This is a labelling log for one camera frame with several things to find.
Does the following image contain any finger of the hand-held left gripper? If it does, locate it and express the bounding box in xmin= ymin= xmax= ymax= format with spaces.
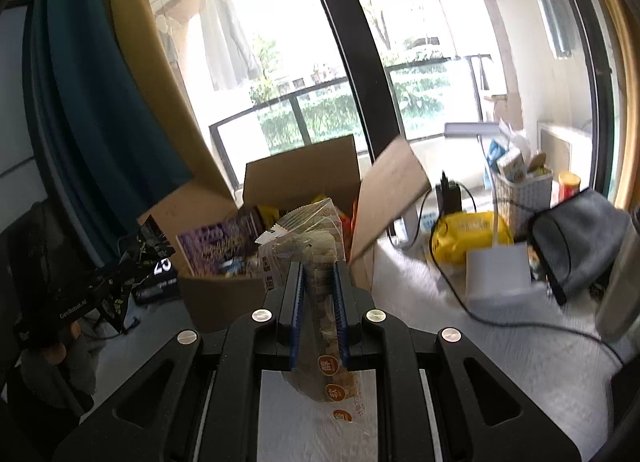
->
xmin=92 ymin=254 xmax=151 ymax=295

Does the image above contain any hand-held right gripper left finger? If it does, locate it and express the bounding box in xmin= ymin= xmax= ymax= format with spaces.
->
xmin=52 ymin=261 xmax=306 ymax=462

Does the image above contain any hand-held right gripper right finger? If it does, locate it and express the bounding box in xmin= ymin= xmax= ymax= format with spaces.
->
xmin=333 ymin=261 xmax=583 ymax=462

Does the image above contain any black snack packet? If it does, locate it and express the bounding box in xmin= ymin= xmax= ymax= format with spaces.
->
xmin=97 ymin=214 xmax=175 ymax=335

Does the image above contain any clear rice cracker packet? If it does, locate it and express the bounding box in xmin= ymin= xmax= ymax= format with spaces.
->
xmin=255 ymin=198 xmax=381 ymax=438

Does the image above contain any purple snack packet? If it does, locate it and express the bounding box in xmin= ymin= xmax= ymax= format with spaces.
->
xmin=176 ymin=209 xmax=266 ymax=277

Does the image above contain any yellow snack packet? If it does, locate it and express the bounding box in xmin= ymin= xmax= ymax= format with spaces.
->
xmin=257 ymin=196 xmax=327 ymax=231

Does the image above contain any cardboard box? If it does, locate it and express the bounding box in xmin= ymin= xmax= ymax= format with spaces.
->
xmin=137 ymin=134 xmax=432 ymax=335

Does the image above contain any person's left forearm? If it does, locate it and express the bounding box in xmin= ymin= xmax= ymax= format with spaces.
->
xmin=7 ymin=332 xmax=103 ymax=418

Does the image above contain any tablet with clock display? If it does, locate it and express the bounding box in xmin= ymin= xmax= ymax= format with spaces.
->
xmin=132 ymin=254 xmax=180 ymax=305

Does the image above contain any yellow plastic bag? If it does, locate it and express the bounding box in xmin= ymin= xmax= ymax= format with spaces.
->
xmin=429 ymin=211 xmax=516 ymax=265

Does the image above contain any black charger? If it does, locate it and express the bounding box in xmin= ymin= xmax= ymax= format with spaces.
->
xmin=436 ymin=172 xmax=463 ymax=215

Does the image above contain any white desk lamp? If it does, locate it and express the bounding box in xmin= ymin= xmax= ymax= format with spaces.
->
xmin=442 ymin=122 xmax=533 ymax=299

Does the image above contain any teal curtain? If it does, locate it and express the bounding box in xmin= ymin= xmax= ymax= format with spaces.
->
xmin=22 ymin=0 xmax=193 ymax=263

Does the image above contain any yellow curtain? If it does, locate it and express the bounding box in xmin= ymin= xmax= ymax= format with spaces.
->
xmin=102 ymin=0 xmax=238 ymax=203
xmin=575 ymin=0 xmax=640 ymax=213

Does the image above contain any balcony railing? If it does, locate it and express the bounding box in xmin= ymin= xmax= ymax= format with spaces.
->
xmin=209 ymin=54 xmax=493 ymax=187

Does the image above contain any white mesh basket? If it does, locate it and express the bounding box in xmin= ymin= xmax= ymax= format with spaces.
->
xmin=492 ymin=169 xmax=553 ymax=235

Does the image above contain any small carton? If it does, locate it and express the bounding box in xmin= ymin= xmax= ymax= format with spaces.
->
xmin=497 ymin=147 xmax=526 ymax=183

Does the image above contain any hanging clothing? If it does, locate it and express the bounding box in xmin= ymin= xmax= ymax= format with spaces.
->
xmin=197 ymin=0 xmax=263 ymax=92

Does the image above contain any grey bag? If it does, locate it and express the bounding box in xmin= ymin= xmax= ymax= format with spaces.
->
xmin=529 ymin=188 xmax=632 ymax=305

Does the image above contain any yellow chips can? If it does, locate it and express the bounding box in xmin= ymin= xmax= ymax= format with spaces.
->
xmin=557 ymin=171 xmax=583 ymax=203

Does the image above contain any white low cabinet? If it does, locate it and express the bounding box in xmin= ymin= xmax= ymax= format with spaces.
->
xmin=537 ymin=122 xmax=591 ymax=183

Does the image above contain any steel thermos tumbler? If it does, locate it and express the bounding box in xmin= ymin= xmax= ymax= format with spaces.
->
xmin=595 ymin=207 xmax=640 ymax=343

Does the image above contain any black cable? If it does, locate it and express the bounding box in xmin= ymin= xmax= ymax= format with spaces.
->
xmin=412 ymin=182 xmax=626 ymax=368

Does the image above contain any black window frame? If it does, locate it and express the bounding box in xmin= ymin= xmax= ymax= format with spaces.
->
xmin=295 ymin=0 xmax=406 ymax=163

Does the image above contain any grey oblong wall fixture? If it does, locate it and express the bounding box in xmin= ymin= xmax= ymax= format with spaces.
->
xmin=520 ymin=0 xmax=576 ymax=60

